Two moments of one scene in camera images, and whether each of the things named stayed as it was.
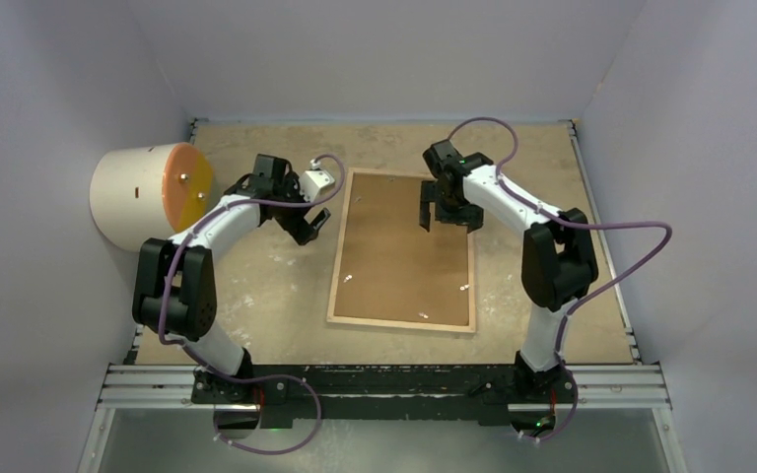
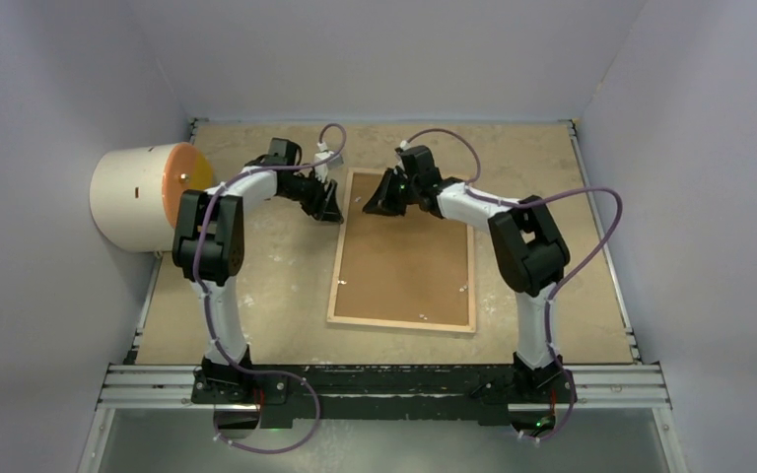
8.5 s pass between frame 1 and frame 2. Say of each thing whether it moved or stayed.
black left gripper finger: moved
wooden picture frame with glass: stayed
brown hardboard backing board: stayed
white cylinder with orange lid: stayed
